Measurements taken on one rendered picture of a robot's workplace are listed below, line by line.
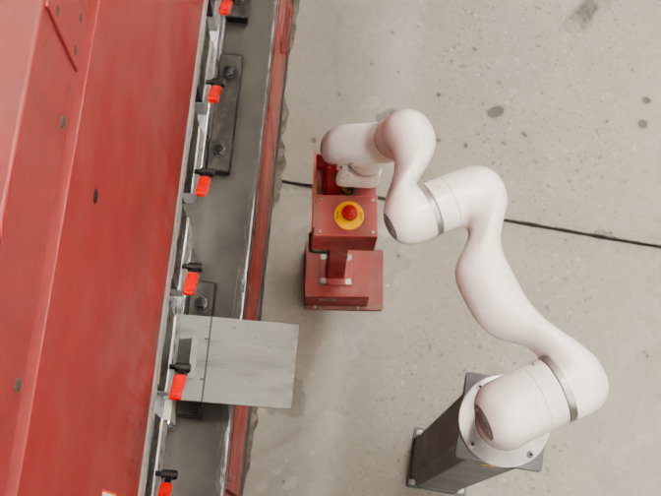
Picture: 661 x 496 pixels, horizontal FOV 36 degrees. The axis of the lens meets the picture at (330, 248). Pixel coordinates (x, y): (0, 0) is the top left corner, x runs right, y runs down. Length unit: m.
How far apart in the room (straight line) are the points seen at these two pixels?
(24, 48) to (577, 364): 1.13
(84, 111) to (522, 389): 0.91
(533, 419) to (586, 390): 0.10
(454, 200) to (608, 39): 1.92
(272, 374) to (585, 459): 1.37
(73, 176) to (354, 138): 1.09
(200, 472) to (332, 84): 1.64
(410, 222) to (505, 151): 1.62
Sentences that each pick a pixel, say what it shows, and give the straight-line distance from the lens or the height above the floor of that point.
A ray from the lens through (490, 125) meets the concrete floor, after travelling 3.44.
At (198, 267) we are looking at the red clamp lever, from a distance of 1.99.
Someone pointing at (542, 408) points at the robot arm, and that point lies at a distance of 1.73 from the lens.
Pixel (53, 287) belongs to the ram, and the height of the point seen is 2.05.
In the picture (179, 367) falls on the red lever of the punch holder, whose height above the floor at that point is 1.18.
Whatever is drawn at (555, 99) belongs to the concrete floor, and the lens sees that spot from 3.52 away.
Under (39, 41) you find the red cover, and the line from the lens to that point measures 0.94.
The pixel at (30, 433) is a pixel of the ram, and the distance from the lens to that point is 1.08.
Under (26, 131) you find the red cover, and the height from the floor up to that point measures 2.28.
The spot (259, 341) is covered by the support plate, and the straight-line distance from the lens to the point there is 2.13.
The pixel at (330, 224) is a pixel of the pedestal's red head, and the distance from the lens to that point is 2.43.
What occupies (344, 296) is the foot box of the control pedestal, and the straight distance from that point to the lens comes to 3.07.
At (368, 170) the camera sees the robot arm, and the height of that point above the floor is 0.96.
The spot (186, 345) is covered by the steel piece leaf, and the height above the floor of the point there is 1.03.
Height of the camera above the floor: 3.09
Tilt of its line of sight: 73 degrees down
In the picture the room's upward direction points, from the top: 6 degrees clockwise
